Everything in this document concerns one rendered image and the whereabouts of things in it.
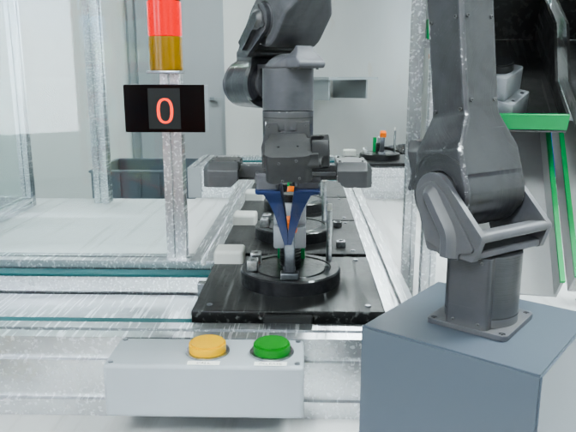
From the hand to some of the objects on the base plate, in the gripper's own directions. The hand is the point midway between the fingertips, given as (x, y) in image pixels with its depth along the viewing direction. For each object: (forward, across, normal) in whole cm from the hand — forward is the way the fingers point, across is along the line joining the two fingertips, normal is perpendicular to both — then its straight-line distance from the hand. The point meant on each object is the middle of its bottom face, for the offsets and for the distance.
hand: (288, 216), depth 73 cm
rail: (+23, +28, +2) cm, 36 cm away
